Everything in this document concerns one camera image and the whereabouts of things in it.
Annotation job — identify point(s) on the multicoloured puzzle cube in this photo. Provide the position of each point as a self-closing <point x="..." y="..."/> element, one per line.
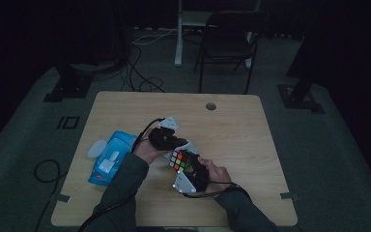
<point x="178" y="161"/>

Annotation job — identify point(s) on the person's left hand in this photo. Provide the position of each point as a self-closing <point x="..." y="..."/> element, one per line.
<point x="146" y="151"/>

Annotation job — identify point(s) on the blue wet wipes packet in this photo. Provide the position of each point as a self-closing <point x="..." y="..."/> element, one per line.
<point x="119" y="146"/>

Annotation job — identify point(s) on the black stand base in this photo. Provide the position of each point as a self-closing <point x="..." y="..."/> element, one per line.
<point x="69" y="87"/>

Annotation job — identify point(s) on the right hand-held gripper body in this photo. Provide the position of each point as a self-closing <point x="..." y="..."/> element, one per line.
<point x="197" y="179"/>

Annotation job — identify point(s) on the person's right hand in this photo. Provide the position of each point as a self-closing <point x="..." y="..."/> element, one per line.
<point x="218" y="177"/>

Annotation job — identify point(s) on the black folding chair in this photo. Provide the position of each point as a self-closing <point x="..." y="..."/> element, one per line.
<point x="227" y="45"/>

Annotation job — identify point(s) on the grey tape piece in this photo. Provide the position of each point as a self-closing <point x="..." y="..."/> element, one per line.
<point x="289" y="196"/>
<point x="63" y="198"/>

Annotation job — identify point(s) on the black stand with base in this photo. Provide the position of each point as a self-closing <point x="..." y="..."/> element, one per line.
<point x="299" y="93"/>

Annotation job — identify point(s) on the white desk frame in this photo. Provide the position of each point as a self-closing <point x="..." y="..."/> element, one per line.
<point x="178" y="38"/>

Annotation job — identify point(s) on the grey table grommet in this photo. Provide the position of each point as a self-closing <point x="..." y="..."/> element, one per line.
<point x="211" y="106"/>

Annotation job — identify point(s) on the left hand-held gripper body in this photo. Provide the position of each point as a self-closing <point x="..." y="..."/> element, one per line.
<point x="162" y="139"/>

